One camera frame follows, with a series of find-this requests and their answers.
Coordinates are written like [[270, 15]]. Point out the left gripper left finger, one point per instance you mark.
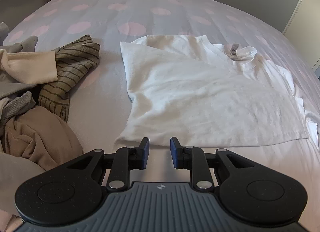
[[126, 159]]

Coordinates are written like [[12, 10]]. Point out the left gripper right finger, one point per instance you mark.
[[194, 160]]

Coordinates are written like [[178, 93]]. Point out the white t-shirt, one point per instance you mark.
[[211, 95]]

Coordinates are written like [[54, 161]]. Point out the pink dotted bed sheet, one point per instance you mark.
[[100, 105]]

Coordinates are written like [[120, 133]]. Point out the beige garment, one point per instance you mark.
[[41, 137]]

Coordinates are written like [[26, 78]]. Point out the olive striped garment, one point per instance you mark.
[[73, 62]]

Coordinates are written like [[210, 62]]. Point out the grey garment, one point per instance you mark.
[[15, 97]]

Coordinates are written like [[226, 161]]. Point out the cream long sleeve garment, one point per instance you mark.
[[30, 67]]

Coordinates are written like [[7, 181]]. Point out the cream cabinet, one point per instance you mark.
[[302, 31]]

